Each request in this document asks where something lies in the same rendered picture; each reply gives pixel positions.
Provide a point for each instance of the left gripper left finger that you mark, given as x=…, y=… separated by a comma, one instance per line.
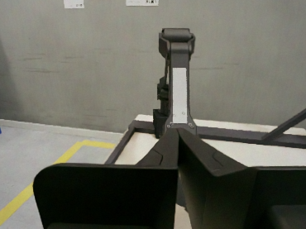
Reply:
x=142, y=194

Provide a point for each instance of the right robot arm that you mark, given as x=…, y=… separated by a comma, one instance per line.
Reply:
x=173, y=89

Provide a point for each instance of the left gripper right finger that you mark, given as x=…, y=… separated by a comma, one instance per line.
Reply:
x=223, y=193

